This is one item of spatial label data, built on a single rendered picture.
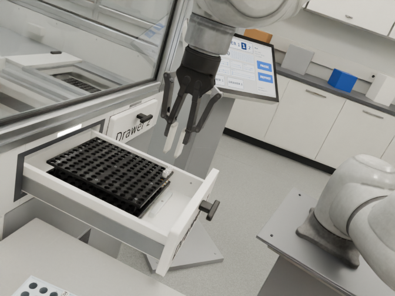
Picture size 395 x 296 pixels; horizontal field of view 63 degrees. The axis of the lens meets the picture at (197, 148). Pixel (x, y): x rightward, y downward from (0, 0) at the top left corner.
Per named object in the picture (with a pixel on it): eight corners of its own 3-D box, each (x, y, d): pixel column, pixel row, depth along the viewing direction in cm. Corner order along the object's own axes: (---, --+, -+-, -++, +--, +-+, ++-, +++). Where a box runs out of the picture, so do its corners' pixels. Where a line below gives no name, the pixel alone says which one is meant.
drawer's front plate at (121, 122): (151, 127, 119) (158, 100, 114) (107, 153, 92) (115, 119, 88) (147, 125, 119) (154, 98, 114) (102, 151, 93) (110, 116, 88)
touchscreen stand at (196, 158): (222, 261, 187) (297, 100, 146) (151, 273, 163) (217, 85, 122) (187, 207, 224) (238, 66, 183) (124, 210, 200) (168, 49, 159)
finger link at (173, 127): (174, 125, 68) (170, 124, 69) (165, 154, 71) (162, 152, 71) (178, 122, 71) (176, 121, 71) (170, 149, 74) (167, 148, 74)
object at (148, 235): (200, 199, 83) (207, 180, 81) (160, 262, 60) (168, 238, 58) (70, 140, 90) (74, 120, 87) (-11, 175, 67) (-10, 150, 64)
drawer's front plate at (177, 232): (206, 204, 85) (220, 170, 80) (163, 278, 59) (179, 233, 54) (200, 201, 85) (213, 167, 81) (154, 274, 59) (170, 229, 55)
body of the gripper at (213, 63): (228, 56, 66) (213, 98, 69) (191, 42, 67) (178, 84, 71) (219, 59, 59) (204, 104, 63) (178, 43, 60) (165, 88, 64)
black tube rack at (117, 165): (167, 192, 81) (174, 171, 78) (133, 231, 65) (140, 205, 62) (91, 157, 84) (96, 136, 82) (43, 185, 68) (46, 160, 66)
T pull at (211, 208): (218, 205, 71) (220, 200, 71) (210, 222, 65) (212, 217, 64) (204, 198, 72) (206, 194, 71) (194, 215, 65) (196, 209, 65)
